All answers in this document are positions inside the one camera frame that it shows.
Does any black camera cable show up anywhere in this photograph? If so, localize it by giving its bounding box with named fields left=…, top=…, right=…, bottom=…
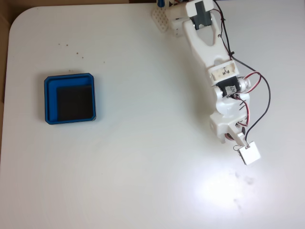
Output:
left=213, top=0, right=272, bottom=146

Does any blue square box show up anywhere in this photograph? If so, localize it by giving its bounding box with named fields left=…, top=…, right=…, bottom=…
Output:
left=43, top=73, right=97, bottom=125

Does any red servo wire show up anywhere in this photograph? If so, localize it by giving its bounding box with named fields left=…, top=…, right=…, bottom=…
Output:
left=234, top=71, right=263, bottom=127

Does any white perforated base plate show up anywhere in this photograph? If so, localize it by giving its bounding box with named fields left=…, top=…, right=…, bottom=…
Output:
left=151, top=6, right=171, bottom=33

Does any white square camera box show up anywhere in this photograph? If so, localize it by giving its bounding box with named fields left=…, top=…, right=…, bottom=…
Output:
left=234, top=133, right=262, bottom=166

